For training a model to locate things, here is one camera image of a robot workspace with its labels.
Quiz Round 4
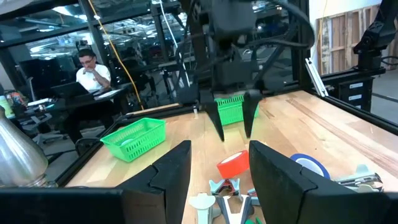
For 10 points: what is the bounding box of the black laptop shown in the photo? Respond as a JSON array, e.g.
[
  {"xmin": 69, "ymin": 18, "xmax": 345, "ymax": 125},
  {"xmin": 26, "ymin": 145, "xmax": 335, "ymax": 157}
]
[{"xmin": 50, "ymin": 81, "xmax": 95, "ymax": 101}]

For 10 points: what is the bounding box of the yellow cable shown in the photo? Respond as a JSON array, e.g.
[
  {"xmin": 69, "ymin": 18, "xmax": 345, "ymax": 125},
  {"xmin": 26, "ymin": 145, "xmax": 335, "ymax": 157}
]
[{"xmin": 86, "ymin": 0, "xmax": 146, "ymax": 111}]

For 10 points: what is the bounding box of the green plastic basket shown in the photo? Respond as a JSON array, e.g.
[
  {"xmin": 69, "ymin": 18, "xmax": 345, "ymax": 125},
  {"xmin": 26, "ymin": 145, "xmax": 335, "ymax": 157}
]
[
  {"xmin": 214, "ymin": 94, "xmax": 261, "ymax": 126},
  {"xmin": 99, "ymin": 117, "xmax": 167, "ymax": 163}
]

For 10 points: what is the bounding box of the wooden board panel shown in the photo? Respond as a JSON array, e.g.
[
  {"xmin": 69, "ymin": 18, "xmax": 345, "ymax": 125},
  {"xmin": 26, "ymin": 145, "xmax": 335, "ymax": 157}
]
[{"xmin": 315, "ymin": 4, "xmax": 398, "ymax": 75}]

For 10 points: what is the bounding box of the dark office desk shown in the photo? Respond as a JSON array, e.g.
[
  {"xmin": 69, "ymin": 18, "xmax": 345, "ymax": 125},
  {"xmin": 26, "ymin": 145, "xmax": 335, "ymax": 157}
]
[{"xmin": 26, "ymin": 88, "xmax": 133, "ymax": 114}]

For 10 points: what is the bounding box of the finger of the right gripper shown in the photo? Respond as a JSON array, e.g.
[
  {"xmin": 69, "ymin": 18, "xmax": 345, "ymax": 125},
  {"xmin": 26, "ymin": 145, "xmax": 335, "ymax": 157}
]
[
  {"xmin": 241, "ymin": 90, "xmax": 262, "ymax": 139},
  {"xmin": 200, "ymin": 90, "xmax": 225, "ymax": 142}
]

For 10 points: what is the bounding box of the black table frame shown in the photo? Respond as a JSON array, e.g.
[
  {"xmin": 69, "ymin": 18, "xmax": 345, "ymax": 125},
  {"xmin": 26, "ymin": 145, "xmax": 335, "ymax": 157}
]
[{"xmin": 55, "ymin": 70, "xmax": 398, "ymax": 187}]

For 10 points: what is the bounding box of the black drawer cabinet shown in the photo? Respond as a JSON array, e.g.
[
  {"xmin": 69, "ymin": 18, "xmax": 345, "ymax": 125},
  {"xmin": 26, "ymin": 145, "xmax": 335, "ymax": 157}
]
[{"xmin": 337, "ymin": 76, "xmax": 376, "ymax": 112}]

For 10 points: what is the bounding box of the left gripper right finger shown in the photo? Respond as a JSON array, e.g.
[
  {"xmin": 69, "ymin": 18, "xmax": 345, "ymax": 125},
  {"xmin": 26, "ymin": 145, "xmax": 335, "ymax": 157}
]
[{"xmin": 248, "ymin": 140, "xmax": 389, "ymax": 224}]

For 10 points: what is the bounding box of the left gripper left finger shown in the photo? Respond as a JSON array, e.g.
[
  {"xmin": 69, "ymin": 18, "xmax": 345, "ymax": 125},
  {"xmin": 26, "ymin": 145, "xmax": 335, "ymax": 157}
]
[{"xmin": 116, "ymin": 140, "xmax": 192, "ymax": 224}]

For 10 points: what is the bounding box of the silver table lamp white shade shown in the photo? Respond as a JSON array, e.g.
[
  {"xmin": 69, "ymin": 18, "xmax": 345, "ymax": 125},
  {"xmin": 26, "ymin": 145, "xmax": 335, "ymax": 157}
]
[{"xmin": 0, "ymin": 105, "xmax": 58, "ymax": 188}]

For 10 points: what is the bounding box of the aluminium profile bar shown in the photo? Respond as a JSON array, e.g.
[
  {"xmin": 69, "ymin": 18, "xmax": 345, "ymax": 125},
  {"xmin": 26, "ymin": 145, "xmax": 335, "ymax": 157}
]
[{"xmin": 303, "ymin": 57, "xmax": 330, "ymax": 98}]

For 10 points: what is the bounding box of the orange tape roll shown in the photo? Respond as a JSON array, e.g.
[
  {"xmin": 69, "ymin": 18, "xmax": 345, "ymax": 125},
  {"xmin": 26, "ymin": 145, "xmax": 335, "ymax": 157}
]
[{"xmin": 216, "ymin": 150, "xmax": 250, "ymax": 180}]

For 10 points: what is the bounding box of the white cable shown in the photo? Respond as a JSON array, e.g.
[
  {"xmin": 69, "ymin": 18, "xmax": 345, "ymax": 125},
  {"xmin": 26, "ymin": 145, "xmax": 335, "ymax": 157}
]
[{"xmin": 152, "ymin": 0, "xmax": 191, "ymax": 88}]

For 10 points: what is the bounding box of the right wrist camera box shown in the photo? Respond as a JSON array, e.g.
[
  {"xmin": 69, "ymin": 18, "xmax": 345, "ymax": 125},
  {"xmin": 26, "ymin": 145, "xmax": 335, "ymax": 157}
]
[{"xmin": 210, "ymin": 0, "xmax": 258, "ymax": 41}]

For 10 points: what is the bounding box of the person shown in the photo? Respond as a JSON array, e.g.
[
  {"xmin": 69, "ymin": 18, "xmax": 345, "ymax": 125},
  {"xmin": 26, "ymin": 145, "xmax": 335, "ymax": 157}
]
[{"xmin": 75, "ymin": 48, "xmax": 112, "ymax": 91}]

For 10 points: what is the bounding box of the blue tape roll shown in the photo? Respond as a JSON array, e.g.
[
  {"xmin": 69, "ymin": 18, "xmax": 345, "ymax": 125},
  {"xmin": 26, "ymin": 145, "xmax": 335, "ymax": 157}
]
[{"xmin": 289, "ymin": 153, "xmax": 331, "ymax": 180}]

